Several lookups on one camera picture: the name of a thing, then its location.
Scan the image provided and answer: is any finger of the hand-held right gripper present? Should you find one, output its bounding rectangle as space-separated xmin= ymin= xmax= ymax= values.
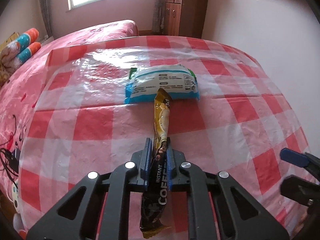
xmin=279 ymin=148 xmax=320 ymax=178
xmin=279 ymin=176 xmax=320 ymax=208

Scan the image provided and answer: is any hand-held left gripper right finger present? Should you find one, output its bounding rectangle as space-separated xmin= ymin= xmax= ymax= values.
xmin=166 ymin=137 xmax=285 ymax=240

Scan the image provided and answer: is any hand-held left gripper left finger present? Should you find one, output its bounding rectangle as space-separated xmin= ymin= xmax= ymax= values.
xmin=26 ymin=137 xmax=153 ymax=240

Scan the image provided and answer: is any black gold coffee packet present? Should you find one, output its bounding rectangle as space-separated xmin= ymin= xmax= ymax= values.
xmin=139 ymin=88 xmax=173 ymax=239

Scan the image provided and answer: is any red white checkered plastic sheet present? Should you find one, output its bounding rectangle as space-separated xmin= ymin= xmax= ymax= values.
xmin=19 ymin=35 xmax=312 ymax=240

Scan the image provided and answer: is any white blue wipes packet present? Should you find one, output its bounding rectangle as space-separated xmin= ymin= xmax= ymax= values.
xmin=124 ymin=64 xmax=201 ymax=105

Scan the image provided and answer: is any grey curtain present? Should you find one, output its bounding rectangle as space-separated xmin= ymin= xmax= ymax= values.
xmin=40 ymin=0 xmax=54 ymax=38
xmin=152 ymin=0 xmax=167 ymax=34

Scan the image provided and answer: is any brown wooden cabinet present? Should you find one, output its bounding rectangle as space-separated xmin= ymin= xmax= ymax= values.
xmin=162 ymin=0 xmax=210 ymax=39

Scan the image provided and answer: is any floral beige cloth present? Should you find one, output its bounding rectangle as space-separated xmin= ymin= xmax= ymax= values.
xmin=0 ymin=62 xmax=15 ymax=88

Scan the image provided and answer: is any rolled teal orange blanket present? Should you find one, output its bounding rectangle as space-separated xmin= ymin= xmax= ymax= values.
xmin=0 ymin=28 xmax=42 ymax=72

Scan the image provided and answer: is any black red cable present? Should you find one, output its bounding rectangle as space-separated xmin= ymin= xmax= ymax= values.
xmin=0 ymin=147 xmax=22 ymax=188

